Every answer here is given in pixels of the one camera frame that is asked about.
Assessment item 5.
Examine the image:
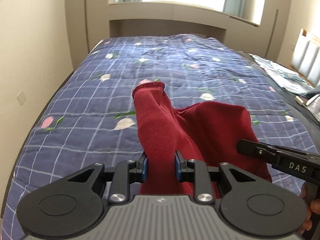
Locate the dark red knit sweater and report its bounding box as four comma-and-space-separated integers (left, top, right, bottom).
132, 82, 272, 194

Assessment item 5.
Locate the person's right hand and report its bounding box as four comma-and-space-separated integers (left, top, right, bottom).
298, 183, 320, 235

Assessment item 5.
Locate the blue plaid floral quilt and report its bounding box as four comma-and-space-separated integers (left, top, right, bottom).
2, 34, 319, 239

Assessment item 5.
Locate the light blue patterned cloth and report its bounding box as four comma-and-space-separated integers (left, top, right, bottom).
249, 54, 319, 98

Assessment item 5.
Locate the grey padded headboard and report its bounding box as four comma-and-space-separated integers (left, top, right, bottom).
291, 29, 319, 87

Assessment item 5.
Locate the beige window bench cabinet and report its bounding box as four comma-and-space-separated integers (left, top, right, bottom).
108, 2, 259, 46

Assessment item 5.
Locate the beige tall wardrobe left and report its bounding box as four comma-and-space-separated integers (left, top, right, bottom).
65, 0, 110, 69

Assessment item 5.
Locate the white wall socket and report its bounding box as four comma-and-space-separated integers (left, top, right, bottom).
17, 90, 26, 106

